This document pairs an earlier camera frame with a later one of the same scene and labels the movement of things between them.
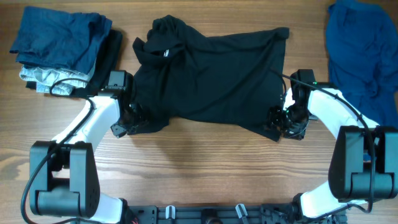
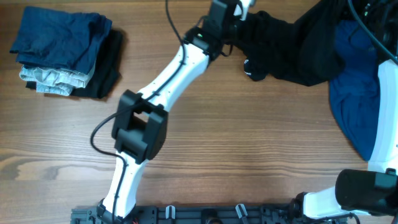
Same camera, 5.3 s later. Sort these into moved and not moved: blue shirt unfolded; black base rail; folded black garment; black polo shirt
Moved: black polo shirt
Not moved: black base rail; folded black garment; blue shirt unfolded
